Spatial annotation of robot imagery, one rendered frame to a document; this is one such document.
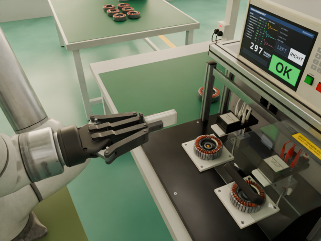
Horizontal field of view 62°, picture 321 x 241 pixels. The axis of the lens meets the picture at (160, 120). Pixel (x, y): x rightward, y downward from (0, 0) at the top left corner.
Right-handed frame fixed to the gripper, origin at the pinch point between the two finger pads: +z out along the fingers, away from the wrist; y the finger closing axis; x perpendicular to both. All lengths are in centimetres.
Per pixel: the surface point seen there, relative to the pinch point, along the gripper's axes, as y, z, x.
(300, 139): 8.3, 35.7, -12.2
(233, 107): -39, 54, -39
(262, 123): -20, 54, -35
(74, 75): -245, 0, -117
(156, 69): -94, 39, -43
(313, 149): 12.2, 36.0, -12.2
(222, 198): 0.2, 22.2, -40.4
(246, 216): 8.8, 25.0, -40.5
